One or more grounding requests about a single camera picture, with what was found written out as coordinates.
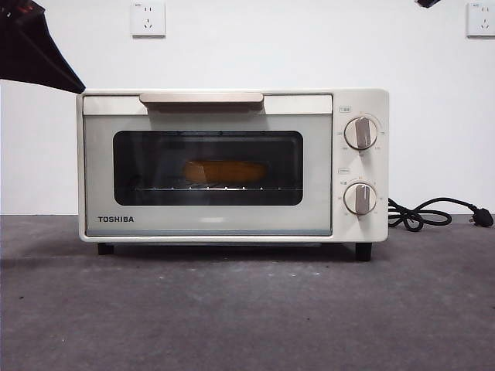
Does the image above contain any oven door with beige handle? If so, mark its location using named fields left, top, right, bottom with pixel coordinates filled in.
left=83, top=92, right=333, bottom=237

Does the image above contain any white wall socket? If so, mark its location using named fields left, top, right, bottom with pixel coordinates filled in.
left=131, top=2, right=166, bottom=39
left=466, top=2, right=495, bottom=39

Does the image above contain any cream Toshiba toaster oven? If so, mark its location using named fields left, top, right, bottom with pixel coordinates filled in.
left=76, top=87, right=390, bottom=262

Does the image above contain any wire oven rack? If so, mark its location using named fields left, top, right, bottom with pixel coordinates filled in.
left=115, top=184, right=302, bottom=192

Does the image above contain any cream oven knob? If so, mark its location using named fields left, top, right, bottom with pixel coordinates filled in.
left=343, top=182, right=378, bottom=216
left=343, top=117, right=379, bottom=151

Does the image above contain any black power cable with plug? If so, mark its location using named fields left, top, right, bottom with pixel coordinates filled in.
left=387, top=197, right=495, bottom=233

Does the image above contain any yellow corn cob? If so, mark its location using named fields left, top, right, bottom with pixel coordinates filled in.
left=182, top=160, right=268, bottom=183

